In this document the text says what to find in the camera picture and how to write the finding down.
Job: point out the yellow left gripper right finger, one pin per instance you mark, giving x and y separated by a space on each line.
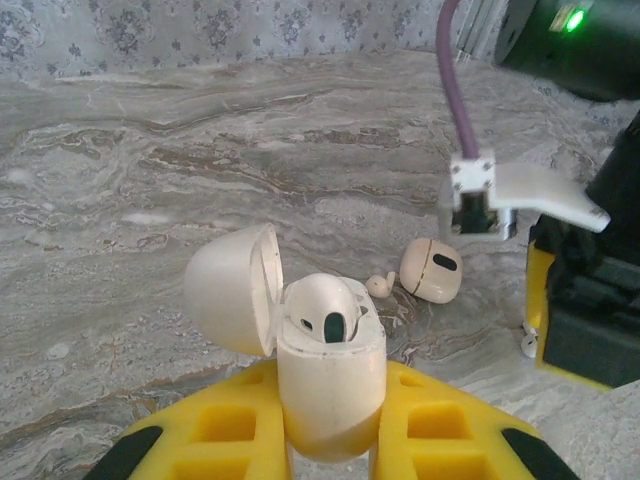
475 415

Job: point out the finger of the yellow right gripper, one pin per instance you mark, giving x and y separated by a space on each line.
537 300

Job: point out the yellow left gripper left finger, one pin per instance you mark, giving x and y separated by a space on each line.
175 415

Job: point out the cream charging case gold line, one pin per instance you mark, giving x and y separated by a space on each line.
425 285

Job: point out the plain white charging case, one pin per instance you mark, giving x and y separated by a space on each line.
330 400

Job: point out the aluminium frame post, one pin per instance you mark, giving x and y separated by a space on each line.
482 30

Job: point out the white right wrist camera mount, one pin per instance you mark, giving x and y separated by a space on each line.
540 190

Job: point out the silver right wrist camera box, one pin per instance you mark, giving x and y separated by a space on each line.
475 175

